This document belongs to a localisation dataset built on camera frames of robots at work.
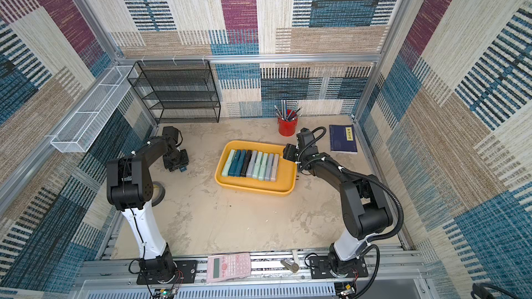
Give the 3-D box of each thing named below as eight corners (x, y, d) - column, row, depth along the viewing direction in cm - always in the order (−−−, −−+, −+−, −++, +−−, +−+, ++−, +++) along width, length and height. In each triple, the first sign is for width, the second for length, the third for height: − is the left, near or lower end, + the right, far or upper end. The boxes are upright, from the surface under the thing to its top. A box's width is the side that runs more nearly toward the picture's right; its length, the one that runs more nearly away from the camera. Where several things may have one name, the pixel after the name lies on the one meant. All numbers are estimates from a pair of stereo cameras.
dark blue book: (331, 154, 109) (333, 150, 107) (326, 129, 120) (327, 124, 118) (359, 153, 109) (361, 150, 106) (350, 128, 120) (352, 124, 118)
